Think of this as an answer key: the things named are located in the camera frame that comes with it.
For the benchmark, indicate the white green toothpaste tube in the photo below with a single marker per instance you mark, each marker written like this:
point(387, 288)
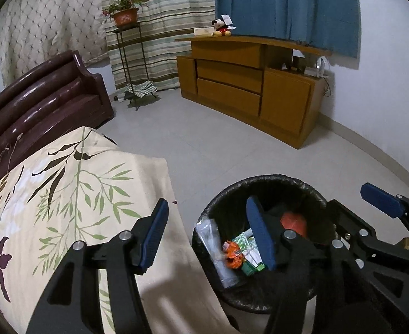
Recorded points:
point(248, 247)

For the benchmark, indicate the black metal plant stand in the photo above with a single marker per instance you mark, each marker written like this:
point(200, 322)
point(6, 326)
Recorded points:
point(121, 55)

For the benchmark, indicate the mouse plush toy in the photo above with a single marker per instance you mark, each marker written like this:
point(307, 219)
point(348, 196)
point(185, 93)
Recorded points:
point(222, 28)

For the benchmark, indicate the wooden cabinet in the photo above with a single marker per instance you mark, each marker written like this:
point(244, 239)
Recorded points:
point(232, 80)

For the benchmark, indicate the black lined trash bin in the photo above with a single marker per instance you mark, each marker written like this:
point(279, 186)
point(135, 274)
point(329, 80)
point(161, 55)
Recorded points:
point(277, 188)

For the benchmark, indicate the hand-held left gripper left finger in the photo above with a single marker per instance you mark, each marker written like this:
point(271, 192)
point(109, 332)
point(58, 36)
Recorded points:
point(154, 236)

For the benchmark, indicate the floral blanket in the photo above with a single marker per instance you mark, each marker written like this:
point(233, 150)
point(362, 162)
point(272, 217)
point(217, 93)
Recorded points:
point(86, 198)

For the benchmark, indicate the beige box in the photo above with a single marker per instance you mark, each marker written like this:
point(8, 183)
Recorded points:
point(203, 32)

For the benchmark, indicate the striped curtain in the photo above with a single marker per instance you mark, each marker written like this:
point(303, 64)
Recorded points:
point(162, 17)

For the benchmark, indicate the beige diamond pattern curtain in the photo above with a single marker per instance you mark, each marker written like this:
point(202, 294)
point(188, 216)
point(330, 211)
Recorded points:
point(51, 17)

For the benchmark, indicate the white router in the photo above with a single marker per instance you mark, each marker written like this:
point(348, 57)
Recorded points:
point(318, 68)

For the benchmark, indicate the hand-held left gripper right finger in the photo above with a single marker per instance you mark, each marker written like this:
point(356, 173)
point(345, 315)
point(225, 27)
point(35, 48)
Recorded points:
point(262, 233)

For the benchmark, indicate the potted plant red pot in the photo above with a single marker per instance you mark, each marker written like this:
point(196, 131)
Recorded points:
point(125, 17)

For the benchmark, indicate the brown leather sofa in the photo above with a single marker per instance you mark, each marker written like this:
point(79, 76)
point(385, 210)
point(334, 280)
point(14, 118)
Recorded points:
point(44, 108)

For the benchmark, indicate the blue curtain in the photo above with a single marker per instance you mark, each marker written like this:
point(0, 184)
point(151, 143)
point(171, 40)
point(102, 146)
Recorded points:
point(288, 3)

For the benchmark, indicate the checkered cloth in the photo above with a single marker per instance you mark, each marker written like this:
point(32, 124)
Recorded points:
point(141, 88)

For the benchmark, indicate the red plastic bag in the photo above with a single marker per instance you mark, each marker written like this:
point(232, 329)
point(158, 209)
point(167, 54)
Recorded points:
point(295, 222)

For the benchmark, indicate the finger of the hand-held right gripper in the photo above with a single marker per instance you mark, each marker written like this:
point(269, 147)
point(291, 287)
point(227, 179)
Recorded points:
point(382, 198)
point(347, 222)

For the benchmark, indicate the clear plastic bag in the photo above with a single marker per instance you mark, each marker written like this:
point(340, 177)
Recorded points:
point(213, 257)

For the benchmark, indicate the orange snack packet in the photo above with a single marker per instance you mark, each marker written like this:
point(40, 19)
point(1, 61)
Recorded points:
point(233, 254)

